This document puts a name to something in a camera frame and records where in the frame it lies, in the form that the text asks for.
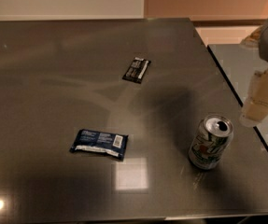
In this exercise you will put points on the blue snack packet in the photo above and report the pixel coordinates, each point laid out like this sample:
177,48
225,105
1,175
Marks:
112,144

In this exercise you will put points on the black snack wrapper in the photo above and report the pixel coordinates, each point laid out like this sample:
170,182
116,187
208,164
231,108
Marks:
136,70

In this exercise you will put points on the silver green 7up can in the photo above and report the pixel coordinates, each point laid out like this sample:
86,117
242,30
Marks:
213,135

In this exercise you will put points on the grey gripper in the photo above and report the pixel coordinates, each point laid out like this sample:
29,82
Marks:
256,108

